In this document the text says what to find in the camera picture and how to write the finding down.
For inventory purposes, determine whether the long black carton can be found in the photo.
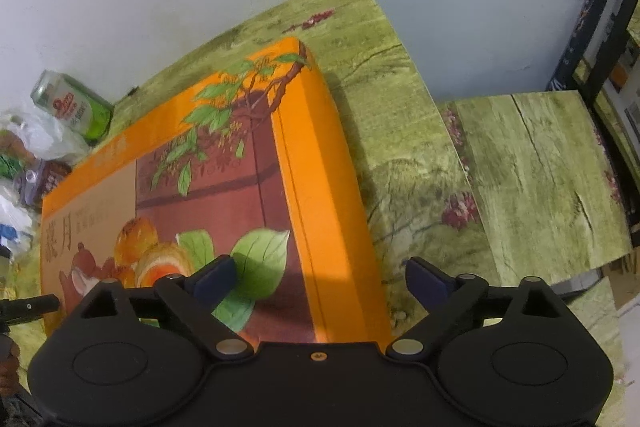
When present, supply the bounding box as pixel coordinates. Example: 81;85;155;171
546;0;632;94

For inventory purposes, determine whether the green wood-grain side table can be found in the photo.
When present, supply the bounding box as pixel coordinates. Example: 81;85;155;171
439;89;635;289

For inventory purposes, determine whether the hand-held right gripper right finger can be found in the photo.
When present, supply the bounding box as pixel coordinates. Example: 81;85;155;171
385;257;561;359

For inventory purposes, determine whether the orange printed box lid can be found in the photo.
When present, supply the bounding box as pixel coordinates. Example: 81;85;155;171
40;37;393;344

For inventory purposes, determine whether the person's left hand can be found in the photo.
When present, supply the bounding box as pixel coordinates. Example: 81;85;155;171
0;342;22;403

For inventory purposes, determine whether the white plastic bag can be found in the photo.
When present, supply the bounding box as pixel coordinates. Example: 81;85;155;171
0;107;92;164

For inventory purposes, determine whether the crumpled white plastic wrap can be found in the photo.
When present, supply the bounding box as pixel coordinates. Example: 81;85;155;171
0;179;37;260

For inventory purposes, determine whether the black-framed wood-grain table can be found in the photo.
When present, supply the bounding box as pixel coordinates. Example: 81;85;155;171
572;0;640;228

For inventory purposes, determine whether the green snack packet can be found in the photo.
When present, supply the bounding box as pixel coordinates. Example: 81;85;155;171
0;153;23;180

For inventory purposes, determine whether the green and white beer can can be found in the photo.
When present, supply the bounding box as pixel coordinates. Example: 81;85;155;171
30;69;115;146

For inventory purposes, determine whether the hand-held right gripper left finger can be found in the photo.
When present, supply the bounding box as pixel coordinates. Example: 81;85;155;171
74;255;254;359

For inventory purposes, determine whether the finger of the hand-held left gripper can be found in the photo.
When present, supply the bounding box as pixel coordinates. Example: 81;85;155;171
0;294;62;324

